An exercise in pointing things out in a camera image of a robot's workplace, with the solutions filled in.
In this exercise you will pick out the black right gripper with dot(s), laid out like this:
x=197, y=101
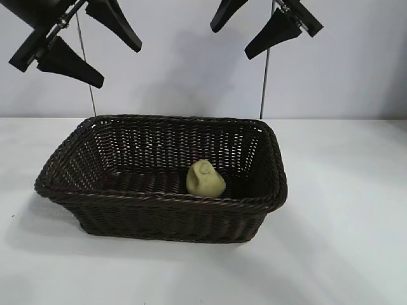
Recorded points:
x=305, y=20

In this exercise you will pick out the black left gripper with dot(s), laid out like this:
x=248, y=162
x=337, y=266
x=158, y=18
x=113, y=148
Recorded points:
x=47, y=16

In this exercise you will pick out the pale yellow egg yolk pastry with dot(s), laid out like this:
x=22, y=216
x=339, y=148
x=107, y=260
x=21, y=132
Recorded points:
x=205, y=182

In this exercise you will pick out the dark brown woven wicker basket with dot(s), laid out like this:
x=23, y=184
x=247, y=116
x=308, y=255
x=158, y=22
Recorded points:
x=159, y=216

